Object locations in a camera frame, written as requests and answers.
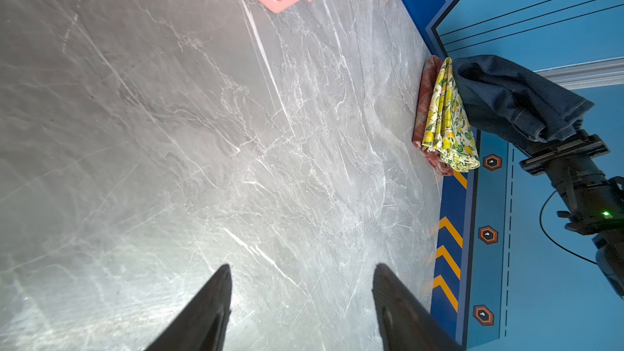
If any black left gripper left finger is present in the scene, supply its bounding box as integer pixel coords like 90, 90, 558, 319
146, 264, 232, 351

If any aluminium right corner post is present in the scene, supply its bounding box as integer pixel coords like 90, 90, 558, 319
536, 57, 624, 90

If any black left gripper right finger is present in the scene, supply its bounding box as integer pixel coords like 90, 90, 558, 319
372, 263, 462, 351

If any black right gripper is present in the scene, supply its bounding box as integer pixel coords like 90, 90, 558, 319
520, 130, 610, 195

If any red plaid skirt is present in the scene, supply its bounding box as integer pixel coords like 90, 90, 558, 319
412, 55, 454, 176

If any lemon print skirt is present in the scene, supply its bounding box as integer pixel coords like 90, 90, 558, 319
422, 57, 480, 173

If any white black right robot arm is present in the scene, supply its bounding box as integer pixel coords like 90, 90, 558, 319
520, 130, 623, 297

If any dark navy skirt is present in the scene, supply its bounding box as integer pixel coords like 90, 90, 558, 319
453, 55, 594, 154

